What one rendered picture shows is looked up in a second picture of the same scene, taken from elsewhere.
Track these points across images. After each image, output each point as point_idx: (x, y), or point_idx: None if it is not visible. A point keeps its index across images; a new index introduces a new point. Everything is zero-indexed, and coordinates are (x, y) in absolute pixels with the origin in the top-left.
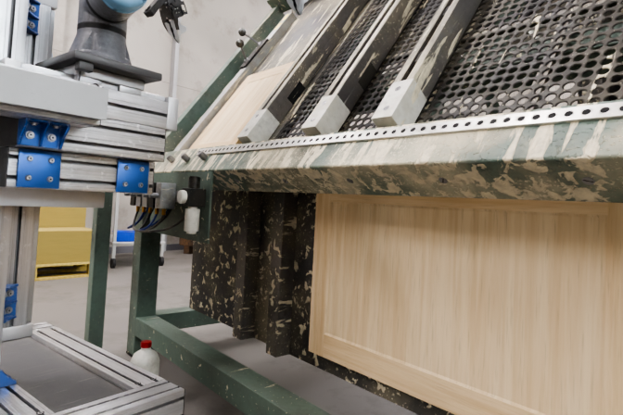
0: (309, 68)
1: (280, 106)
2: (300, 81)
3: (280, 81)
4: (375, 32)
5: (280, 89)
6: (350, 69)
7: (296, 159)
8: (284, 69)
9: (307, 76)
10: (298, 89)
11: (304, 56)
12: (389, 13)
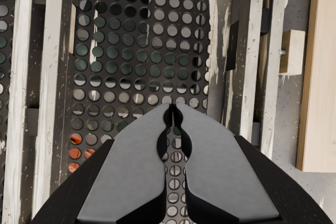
0: (231, 108)
1: None
2: (232, 70)
3: (274, 49)
4: (19, 116)
5: (253, 16)
6: None
7: None
8: (331, 150)
9: (229, 91)
10: (232, 54)
11: (248, 127)
12: (8, 182)
